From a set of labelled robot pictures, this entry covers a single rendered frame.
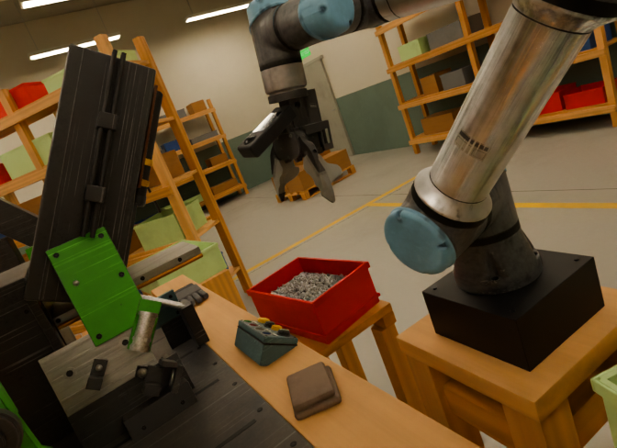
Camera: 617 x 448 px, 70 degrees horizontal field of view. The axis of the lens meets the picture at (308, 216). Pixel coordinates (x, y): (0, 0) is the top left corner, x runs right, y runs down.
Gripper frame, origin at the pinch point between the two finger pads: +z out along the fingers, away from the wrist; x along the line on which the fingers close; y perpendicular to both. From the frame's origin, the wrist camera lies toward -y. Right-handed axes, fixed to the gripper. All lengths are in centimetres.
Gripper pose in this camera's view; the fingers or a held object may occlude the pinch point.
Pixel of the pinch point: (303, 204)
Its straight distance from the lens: 81.2
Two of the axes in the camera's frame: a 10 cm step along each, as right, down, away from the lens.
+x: -6.4, -0.4, 7.7
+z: 2.2, 9.5, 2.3
